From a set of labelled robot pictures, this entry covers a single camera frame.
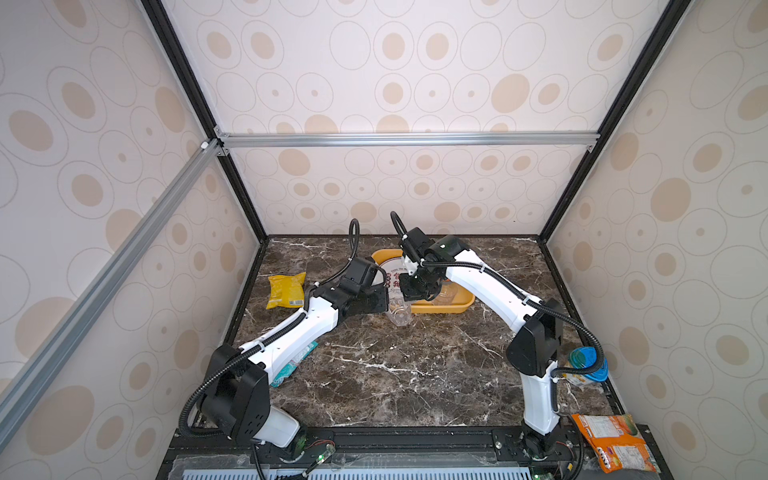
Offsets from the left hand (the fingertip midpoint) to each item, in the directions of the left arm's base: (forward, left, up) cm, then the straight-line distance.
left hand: (397, 296), depth 81 cm
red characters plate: (+19, +1, -12) cm, 22 cm away
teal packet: (-14, +31, -15) cm, 37 cm away
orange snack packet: (-32, -53, -14) cm, 64 cm away
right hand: (+1, -2, -2) cm, 3 cm away
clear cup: (+1, -1, -10) cm, 10 cm away
